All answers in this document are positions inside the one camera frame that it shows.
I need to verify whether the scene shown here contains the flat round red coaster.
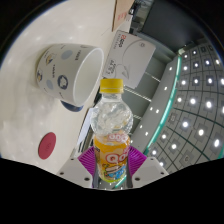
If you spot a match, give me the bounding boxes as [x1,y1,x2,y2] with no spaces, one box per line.
[37,131,57,161]

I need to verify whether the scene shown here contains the yellow-capped clear drink bottle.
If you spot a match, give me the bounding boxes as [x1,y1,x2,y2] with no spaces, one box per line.
[90,78,135,184]

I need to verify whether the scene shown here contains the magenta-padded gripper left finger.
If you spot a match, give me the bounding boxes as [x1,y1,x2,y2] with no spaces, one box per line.
[56,145,99,189]

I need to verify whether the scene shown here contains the white printed cardboard box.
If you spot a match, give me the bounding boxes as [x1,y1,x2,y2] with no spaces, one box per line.
[101,29,157,90]

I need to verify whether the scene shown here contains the white mug with blue handle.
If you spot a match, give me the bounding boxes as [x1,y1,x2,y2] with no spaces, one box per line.
[35,43,105,113]

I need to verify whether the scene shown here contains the ceiling lights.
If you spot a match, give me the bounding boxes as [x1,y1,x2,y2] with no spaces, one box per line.
[133,46,224,168]

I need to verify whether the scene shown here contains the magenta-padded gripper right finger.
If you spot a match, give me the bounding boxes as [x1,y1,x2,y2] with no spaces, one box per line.
[126,145,170,189]

